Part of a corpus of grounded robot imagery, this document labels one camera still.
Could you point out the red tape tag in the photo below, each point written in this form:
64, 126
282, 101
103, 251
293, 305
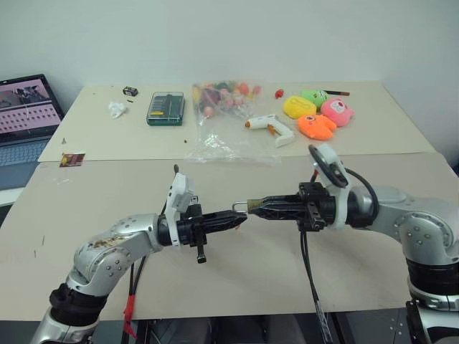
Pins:
129, 310

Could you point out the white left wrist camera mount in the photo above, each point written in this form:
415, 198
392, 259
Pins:
179, 193

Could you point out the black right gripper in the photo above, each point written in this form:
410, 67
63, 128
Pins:
315, 211

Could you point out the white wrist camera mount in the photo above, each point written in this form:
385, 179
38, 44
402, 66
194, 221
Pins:
328, 154
179, 193

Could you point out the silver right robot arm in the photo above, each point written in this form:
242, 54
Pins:
423, 229

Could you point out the green plush toy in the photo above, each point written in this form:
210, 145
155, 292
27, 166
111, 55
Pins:
316, 95

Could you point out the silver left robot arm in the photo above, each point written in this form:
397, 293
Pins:
118, 233

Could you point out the small black box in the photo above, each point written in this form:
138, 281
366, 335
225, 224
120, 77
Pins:
131, 91

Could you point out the orange plush toy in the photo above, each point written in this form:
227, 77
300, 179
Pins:
317, 126

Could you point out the clear bag of colourful balls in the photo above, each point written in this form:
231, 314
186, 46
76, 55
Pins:
224, 118

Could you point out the white glue gun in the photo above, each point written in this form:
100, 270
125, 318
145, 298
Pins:
272, 127

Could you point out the small red toy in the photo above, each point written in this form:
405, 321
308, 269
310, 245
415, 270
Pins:
278, 94

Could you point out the small red circuit card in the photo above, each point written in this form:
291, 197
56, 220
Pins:
72, 159

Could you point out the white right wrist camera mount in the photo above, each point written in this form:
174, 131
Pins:
328, 154

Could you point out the brass padlock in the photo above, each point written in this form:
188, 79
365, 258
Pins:
254, 204

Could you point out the pink plush toy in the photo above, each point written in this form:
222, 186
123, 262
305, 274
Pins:
338, 111

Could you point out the yellow plush toy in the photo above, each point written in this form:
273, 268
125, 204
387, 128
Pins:
299, 106

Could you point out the open grey laptop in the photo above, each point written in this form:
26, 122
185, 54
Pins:
25, 104

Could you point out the crumpled white tissue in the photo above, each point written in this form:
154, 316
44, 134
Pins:
117, 108

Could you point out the black frame under table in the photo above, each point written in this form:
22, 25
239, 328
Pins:
272, 329

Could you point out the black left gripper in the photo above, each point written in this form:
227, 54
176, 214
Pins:
191, 227

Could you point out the green screwdriver bit case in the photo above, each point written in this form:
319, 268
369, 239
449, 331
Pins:
166, 108

